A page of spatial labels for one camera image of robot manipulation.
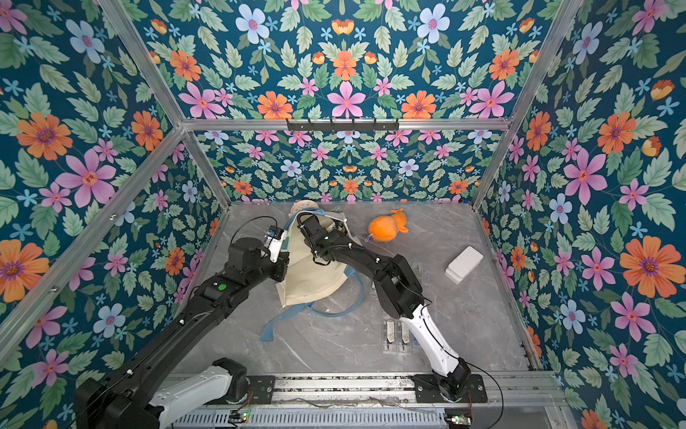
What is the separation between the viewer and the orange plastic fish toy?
1030mm

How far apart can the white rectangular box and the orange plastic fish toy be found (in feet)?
→ 0.74

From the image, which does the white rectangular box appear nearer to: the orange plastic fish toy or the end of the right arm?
the orange plastic fish toy

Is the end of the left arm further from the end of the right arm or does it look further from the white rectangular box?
the white rectangular box

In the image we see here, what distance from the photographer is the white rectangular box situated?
96cm

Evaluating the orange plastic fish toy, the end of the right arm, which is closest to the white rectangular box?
the orange plastic fish toy
